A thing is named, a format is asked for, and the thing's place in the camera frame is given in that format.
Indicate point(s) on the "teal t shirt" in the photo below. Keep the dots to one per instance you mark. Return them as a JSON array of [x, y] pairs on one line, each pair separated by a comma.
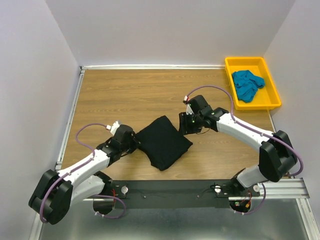
[[246, 85]]

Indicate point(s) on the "black mounting base plate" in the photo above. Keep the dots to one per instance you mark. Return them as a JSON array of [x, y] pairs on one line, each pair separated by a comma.
[[157, 204]]

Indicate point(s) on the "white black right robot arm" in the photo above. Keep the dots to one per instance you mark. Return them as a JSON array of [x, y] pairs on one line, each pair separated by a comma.
[[275, 151]]

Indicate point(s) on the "yellow plastic bin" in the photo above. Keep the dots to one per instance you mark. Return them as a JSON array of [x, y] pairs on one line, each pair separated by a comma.
[[266, 98]]

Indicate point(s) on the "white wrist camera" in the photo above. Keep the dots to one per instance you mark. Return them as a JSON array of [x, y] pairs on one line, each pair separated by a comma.
[[189, 110], [114, 127]]

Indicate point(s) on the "aluminium left side rail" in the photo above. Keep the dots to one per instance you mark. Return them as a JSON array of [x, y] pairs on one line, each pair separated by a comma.
[[70, 115]]

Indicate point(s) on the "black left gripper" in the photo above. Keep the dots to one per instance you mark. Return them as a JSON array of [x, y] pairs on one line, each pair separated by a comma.
[[135, 142]]

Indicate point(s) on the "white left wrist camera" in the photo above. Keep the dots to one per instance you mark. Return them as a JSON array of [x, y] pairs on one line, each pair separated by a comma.
[[114, 127]]

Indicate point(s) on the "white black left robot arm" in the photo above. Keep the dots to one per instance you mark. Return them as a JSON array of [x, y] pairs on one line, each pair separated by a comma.
[[56, 191]]

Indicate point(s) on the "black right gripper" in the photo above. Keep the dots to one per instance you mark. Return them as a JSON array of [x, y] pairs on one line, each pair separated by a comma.
[[183, 118]]

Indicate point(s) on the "aluminium back edge rail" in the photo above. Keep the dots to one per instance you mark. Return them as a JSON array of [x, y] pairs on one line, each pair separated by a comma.
[[154, 67]]

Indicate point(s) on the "aluminium front frame rail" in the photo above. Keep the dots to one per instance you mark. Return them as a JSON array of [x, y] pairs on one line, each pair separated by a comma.
[[282, 188]]

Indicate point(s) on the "black t shirt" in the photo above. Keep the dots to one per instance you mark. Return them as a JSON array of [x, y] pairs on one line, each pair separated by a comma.
[[162, 143]]

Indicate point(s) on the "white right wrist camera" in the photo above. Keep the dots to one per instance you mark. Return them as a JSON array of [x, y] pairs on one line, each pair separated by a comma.
[[189, 110]]

